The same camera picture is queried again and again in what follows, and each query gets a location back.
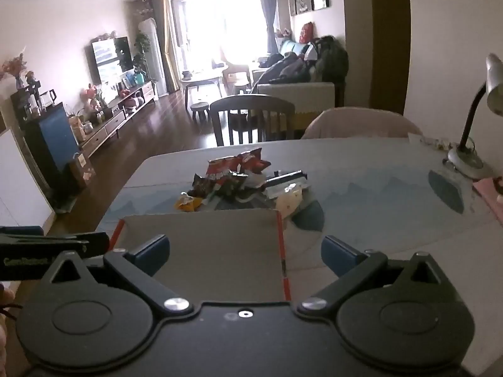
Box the paper gift bag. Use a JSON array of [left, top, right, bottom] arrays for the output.
[[69, 152, 96, 189]]

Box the long tv cabinet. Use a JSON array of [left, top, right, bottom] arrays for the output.
[[79, 81, 158, 157]]

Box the yellow candy wrapper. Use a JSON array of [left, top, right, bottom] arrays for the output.
[[175, 192, 204, 212]]

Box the dark red snack bag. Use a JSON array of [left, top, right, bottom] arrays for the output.
[[238, 147, 271, 174]]

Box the person's left hand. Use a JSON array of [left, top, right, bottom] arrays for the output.
[[0, 284, 15, 375]]

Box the wall television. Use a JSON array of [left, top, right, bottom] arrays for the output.
[[90, 37, 134, 84]]

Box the white tower air conditioner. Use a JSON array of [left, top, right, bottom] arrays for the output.
[[138, 18, 168, 97]]

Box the pile of dark clothes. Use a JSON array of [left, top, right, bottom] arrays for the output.
[[254, 36, 349, 87]]

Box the black snack packet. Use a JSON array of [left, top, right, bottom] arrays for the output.
[[188, 172, 248, 200]]

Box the pink covered chair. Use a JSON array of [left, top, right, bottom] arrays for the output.
[[302, 107, 422, 139]]

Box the red cardboard box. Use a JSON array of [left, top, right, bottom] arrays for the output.
[[112, 209, 291, 304]]

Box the round coffee table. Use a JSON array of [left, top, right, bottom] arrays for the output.
[[180, 68, 224, 110]]

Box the pink paper sheet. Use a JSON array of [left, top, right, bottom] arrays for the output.
[[472, 176, 503, 225]]

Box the small round stool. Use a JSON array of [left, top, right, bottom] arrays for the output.
[[189, 101, 210, 122]]

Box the beige sofa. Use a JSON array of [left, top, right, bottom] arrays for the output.
[[253, 83, 336, 113]]

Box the cream speckled snack packet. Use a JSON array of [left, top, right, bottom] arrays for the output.
[[275, 187, 303, 220]]

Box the large red snack bag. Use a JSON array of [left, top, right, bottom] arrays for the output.
[[206, 156, 240, 185]]

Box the silver desk lamp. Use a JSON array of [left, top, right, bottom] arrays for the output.
[[442, 52, 503, 180]]

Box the silver black foil packet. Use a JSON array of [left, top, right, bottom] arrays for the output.
[[263, 170, 309, 199]]

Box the dark wooden chair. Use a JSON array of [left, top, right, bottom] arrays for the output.
[[209, 94, 295, 146]]

